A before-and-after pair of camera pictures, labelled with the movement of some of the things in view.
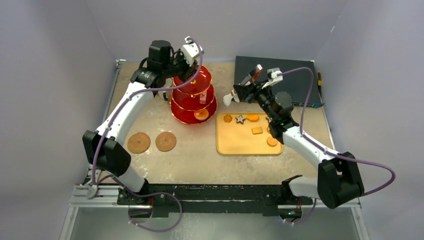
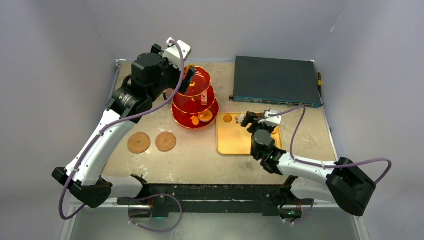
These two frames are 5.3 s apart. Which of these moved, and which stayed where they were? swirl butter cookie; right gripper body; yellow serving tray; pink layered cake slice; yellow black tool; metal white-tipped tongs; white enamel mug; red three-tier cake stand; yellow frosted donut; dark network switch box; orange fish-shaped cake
Moved: metal white-tipped tongs; right gripper body; orange fish-shaped cake; yellow frosted donut
Stayed: white enamel mug; dark network switch box; yellow serving tray; red three-tier cake stand; yellow black tool; pink layered cake slice; swirl butter cookie
